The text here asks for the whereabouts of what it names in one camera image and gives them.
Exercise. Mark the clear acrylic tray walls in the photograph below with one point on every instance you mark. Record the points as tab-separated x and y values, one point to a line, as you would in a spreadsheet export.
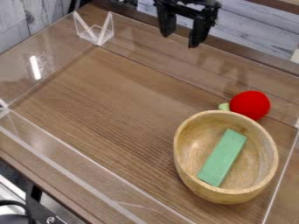
90	113

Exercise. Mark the green rectangular block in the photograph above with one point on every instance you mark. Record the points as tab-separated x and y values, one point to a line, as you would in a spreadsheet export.
222	158

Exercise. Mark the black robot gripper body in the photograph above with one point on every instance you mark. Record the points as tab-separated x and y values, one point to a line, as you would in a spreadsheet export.
187	8

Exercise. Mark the clear acrylic corner bracket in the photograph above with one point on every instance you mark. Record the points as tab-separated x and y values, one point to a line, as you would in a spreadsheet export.
95	34

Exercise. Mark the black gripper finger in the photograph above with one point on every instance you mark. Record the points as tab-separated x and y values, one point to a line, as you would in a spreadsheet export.
202	24
166	19

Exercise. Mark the red plush strawberry toy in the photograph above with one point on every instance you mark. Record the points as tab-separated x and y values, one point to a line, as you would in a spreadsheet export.
250	103

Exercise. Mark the black metal table frame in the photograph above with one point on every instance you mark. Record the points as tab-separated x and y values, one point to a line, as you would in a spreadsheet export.
38	204

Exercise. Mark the wooden bowl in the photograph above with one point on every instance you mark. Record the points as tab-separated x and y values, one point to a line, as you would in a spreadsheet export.
255	165

